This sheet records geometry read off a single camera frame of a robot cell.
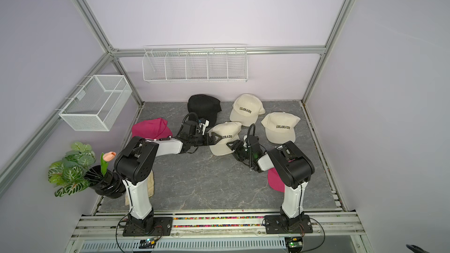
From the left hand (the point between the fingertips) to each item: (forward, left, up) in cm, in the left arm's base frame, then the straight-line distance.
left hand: (217, 139), depth 96 cm
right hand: (-4, -5, -1) cm, 6 cm away
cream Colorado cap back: (+20, -19, +1) cm, 27 cm away
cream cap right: (+6, -37, 0) cm, 37 cm away
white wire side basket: (+10, +56, +22) cm, 61 cm away
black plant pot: (-23, +48, +5) cm, 53 cm away
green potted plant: (-24, +53, +21) cm, 62 cm away
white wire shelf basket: (+36, +13, +25) cm, 46 cm away
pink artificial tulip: (-19, +41, +22) cm, 50 cm away
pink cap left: (+10, +36, +1) cm, 38 cm away
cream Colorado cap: (+4, -6, +1) cm, 8 cm away
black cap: (+22, +7, +3) cm, 23 cm away
